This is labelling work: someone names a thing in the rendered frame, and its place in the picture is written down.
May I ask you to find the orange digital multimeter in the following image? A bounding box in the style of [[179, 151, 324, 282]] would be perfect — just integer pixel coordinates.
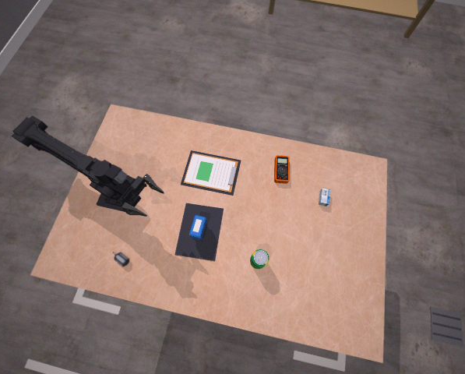
[[274, 156, 289, 184]]

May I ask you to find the small blue and white box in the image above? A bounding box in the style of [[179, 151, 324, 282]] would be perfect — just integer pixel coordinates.
[[319, 188, 330, 206]]

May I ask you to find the blue self-inking stamp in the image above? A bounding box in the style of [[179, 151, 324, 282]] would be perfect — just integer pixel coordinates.
[[189, 215, 207, 241]]

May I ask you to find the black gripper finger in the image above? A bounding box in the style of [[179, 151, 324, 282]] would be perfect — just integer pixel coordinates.
[[144, 175, 164, 194], [122, 203, 147, 217]]

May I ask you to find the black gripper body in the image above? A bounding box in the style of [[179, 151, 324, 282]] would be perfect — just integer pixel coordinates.
[[120, 174, 148, 207]]

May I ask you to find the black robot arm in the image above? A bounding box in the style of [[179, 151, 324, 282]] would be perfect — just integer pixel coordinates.
[[12, 116, 135, 206]]

